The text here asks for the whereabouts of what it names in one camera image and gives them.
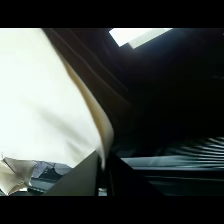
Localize cream white garment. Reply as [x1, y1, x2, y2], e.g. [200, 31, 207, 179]
[0, 28, 115, 197]

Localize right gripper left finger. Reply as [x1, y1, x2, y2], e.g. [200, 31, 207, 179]
[42, 150, 102, 197]

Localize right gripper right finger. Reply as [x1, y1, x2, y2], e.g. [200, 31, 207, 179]
[106, 150, 165, 197]

